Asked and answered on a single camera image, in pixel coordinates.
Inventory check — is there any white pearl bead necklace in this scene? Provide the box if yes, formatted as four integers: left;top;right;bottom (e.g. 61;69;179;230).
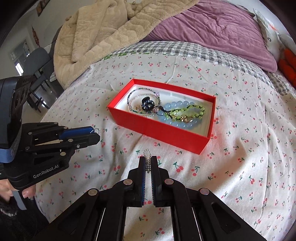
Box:
128;92;163;117

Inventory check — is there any beige fleece blanket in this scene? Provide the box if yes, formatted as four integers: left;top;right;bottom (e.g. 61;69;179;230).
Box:
53;0;197;89

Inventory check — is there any grey checkered sheet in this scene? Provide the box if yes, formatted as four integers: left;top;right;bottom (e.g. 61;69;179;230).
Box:
103;41;295;95

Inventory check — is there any white pearl bead ring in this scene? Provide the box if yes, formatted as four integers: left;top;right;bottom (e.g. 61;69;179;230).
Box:
142;148;153;173

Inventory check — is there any orange plush cushion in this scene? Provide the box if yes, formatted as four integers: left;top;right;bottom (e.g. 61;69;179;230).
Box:
277;48;296;88

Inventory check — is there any black beaded flower scrunchie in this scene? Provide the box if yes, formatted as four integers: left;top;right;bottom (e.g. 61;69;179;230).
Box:
142;96;155;111

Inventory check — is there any grey office chair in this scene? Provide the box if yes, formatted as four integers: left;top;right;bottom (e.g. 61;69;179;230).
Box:
23;47;64;112

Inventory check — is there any green black beaded bracelet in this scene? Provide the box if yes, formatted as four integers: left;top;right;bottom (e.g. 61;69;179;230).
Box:
153;104;206;123

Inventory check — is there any purple pillow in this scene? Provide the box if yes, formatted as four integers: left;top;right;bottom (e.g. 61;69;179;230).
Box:
144;1;278;72

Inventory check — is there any left hand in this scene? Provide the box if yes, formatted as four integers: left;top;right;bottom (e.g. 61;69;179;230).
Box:
0;179;36;201

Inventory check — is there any white printed pillow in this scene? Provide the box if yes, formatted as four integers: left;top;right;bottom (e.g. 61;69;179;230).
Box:
253;9;295;61

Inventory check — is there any cherry print bed sheet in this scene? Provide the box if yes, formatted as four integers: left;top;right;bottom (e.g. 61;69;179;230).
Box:
36;53;295;240

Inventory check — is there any light blue bead bracelet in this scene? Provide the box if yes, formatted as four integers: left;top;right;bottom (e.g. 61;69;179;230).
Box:
157;99;204;129

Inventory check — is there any red jewelry box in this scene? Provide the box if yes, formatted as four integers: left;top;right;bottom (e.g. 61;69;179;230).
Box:
108;79;216;154

